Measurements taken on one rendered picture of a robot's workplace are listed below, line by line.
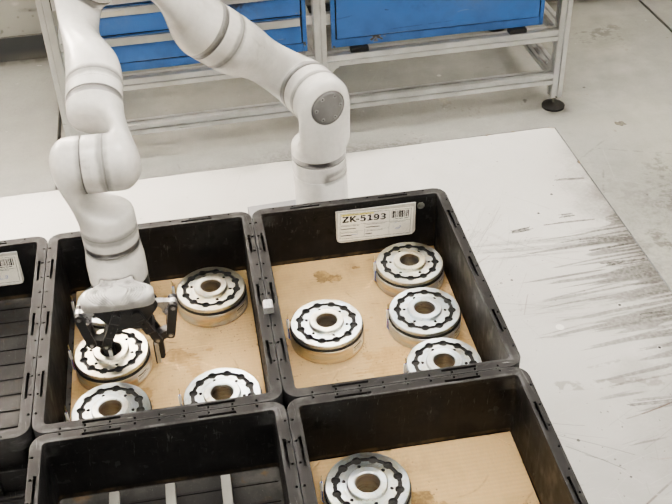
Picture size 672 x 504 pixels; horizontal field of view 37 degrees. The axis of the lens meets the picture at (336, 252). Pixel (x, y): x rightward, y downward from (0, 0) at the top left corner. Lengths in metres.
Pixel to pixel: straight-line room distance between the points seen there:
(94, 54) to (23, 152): 2.33
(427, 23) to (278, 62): 1.81
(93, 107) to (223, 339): 0.40
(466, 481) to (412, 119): 2.43
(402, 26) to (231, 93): 0.76
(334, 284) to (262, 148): 1.94
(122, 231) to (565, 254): 0.87
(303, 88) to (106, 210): 0.47
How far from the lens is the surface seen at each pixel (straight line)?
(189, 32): 1.47
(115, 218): 1.25
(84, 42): 1.32
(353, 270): 1.56
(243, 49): 1.51
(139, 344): 1.43
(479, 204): 1.93
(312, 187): 1.69
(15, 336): 1.54
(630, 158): 3.45
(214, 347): 1.45
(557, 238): 1.87
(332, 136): 1.64
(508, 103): 3.70
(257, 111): 3.39
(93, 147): 1.21
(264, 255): 1.44
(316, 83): 1.59
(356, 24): 3.33
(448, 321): 1.43
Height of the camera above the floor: 1.81
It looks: 38 degrees down
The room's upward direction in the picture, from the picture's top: 2 degrees counter-clockwise
